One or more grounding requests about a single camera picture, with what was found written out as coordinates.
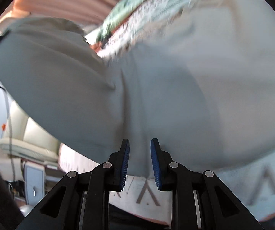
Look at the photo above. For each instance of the beige garment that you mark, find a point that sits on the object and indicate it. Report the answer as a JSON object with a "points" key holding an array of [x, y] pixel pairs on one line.
{"points": [[163, 88]]}

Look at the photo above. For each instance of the mint green duvet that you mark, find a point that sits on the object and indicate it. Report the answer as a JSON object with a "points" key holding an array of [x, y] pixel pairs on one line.
{"points": [[118, 12]]}

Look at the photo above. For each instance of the pink curtain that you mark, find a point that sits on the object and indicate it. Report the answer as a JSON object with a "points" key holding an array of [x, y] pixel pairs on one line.
{"points": [[68, 0]]}

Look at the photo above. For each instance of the white geometric patterned blanket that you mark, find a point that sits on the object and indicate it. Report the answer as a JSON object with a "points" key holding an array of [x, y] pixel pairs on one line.
{"points": [[247, 184]]}

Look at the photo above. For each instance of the cream leather armchair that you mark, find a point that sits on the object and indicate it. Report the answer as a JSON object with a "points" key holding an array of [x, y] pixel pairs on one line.
{"points": [[32, 134]]}

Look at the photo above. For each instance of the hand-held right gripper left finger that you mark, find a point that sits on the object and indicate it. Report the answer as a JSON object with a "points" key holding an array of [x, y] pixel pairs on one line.
{"points": [[125, 163]]}

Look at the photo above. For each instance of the grey-blue nightstand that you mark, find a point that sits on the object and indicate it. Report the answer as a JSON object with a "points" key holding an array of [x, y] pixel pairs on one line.
{"points": [[33, 177]]}

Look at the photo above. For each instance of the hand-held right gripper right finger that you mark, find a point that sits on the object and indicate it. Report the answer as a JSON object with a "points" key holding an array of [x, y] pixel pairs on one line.
{"points": [[154, 163]]}

